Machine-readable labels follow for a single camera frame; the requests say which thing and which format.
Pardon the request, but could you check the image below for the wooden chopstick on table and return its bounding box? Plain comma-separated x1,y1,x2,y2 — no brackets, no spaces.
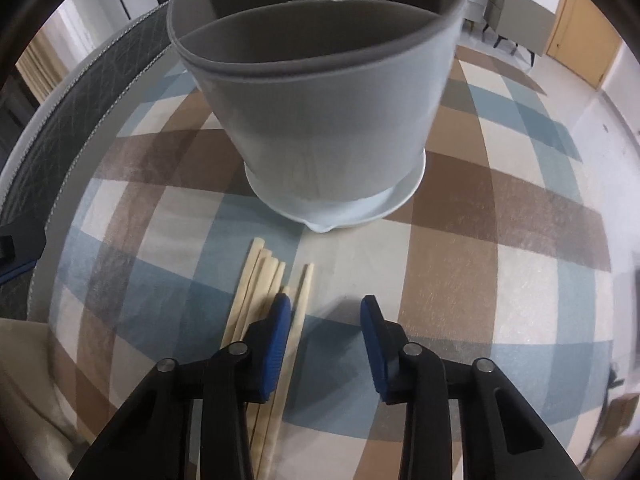
220,237,265,348
231,247,278,342
257,263,314,479
232,249,285,476

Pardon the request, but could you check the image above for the grey quilted bed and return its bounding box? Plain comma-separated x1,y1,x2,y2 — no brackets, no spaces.
1,4,176,322

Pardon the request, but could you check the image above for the plaid checkered tablecloth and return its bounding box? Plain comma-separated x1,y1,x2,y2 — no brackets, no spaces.
49,48,613,479

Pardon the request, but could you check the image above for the beige curtain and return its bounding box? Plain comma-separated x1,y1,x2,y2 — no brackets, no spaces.
15,32,68,104

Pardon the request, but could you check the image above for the white divided utensil holder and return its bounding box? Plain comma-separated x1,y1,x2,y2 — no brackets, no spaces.
167,0,466,233

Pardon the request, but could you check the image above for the grey nightstand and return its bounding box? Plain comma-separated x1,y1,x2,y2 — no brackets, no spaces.
482,0,560,67

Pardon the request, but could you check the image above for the yellow wooden door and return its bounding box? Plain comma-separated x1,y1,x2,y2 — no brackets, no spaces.
547,0,622,90

